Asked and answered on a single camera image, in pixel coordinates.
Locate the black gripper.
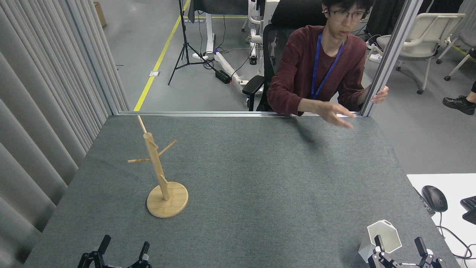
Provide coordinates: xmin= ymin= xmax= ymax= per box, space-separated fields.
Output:
xmin=368 ymin=235 xmax=446 ymax=268

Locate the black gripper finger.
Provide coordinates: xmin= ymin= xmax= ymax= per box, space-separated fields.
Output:
xmin=127 ymin=242 xmax=153 ymax=268
xmin=77 ymin=234 xmax=111 ymax=268

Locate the white hexagonal cup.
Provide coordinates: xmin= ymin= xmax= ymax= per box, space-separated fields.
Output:
xmin=358 ymin=220 xmax=403 ymax=263

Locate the wooden cup rack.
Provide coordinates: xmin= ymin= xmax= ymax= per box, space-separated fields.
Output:
xmin=128 ymin=115 xmax=189 ymax=218

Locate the person's right hand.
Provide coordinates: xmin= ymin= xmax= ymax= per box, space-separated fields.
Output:
xmin=322 ymin=102 xmax=354 ymax=130

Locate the person's left hand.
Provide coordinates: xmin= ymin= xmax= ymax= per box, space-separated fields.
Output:
xmin=371 ymin=86 xmax=389 ymax=104

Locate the black slim device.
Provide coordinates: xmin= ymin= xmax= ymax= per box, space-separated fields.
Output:
xmin=414 ymin=187 xmax=436 ymax=216

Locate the black computer mouse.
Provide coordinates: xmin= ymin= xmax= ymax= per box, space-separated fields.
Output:
xmin=421 ymin=185 xmax=448 ymax=213

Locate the black keyboard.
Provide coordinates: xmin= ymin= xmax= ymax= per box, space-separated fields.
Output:
xmin=460 ymin=196 xmax=476 ymax=225

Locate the white side table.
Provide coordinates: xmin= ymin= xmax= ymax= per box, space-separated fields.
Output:
xmin=406 ymin=173 xmax=476 ymax=268

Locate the person's black shoe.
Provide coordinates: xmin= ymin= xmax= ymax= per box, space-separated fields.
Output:
xmin=443 ymin=80 xmax=476 ymax=115

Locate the grey pleated curtain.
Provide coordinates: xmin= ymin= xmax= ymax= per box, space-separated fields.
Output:
xmin=0 ymin=0 xmax=131 ymax=268

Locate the white power strip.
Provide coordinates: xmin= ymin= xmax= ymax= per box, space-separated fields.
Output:
xmin=366 ymin=42 xmax=383 ymax=63

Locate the person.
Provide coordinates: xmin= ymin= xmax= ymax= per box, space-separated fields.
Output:
xmin=267 ymin=0 xmax=389 ymax=130

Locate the black tripod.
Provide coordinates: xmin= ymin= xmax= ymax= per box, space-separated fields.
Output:
xmin=168 ymin=0 xmax=218 ymax=86

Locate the white office chair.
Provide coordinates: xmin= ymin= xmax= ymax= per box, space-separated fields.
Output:
xmin=366 ymin=13 xmax=466 ymax=95

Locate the grey office chair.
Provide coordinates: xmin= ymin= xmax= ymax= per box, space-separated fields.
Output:
xmin=436 ymin=0 xmax=476 ymax=81

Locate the cardboard box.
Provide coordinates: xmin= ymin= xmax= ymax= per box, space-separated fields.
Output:
xmin=93 ymin=1 xmax=107 ymax=28

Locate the black hanging cloth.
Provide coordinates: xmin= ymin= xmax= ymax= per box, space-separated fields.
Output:
xmin=366 ymin=0 xmax=408 ymax=36

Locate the white wheeled stand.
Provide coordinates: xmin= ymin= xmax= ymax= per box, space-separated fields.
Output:
xmin=245 ymin=0 xmax=277 ymax=66

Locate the black office chair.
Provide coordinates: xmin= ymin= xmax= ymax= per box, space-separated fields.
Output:
xmin=242 ymin=0 xmax=328 ymax=112

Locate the black desk top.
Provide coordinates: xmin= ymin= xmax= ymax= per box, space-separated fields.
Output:
xmin=188 ymin=0 xmax=250 ymax=23

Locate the black mouse cable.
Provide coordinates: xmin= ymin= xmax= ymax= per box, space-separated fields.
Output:
xmin=438 ymin=211 xmax=476 ymax=260

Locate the blue lanyard with badge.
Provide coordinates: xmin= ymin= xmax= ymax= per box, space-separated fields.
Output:
xmin=311 ymin=33 xmax=345 ymax=100

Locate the white desk frame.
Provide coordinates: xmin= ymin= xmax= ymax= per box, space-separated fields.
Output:
xmin=192 ymin=13 xmax=250 ymax=87

